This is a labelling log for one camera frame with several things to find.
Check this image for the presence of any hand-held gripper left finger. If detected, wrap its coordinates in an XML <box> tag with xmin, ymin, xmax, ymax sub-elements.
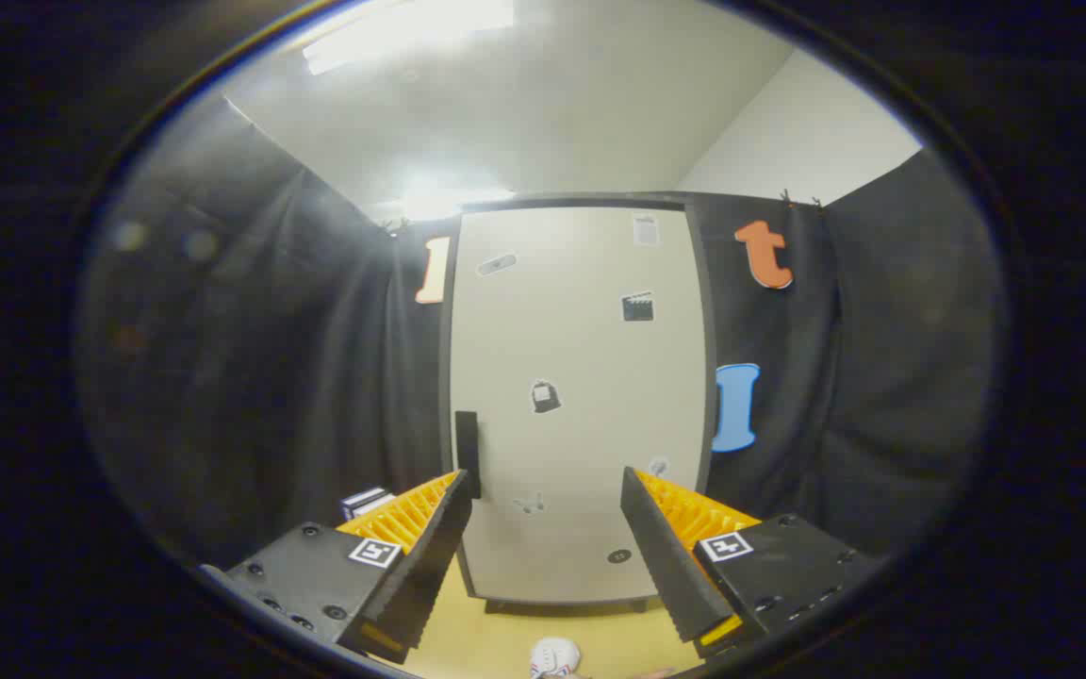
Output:
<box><xmin>199</xmin><ymin>469</ymin><xmax>475</xmax><ymax>666</ymax></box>

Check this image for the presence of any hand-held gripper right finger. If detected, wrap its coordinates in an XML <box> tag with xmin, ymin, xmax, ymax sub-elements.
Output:
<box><xmin>620</xmin><ymin>466</ymin><xmax>888</xmax><ymax>659</ymax></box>

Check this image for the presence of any white canvas shoe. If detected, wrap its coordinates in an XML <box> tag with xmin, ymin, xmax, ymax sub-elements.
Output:
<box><xmin>530</xmin><ymin>638</ymin><xmax>584</xmax><ymax>679</ymax></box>

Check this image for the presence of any grey shoe cabinet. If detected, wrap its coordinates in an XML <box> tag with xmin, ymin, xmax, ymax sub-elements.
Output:
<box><xmin>437</xmin><ymin>191</ymin><xmax>721</xmax><ymax>616</ymax></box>

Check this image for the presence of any black backdrop cloth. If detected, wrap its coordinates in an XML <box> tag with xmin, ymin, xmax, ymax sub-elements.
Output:
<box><xmin>81</xmin><ymin>94</ymin><xmax>1006</xmax><ymax>567</ymax></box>

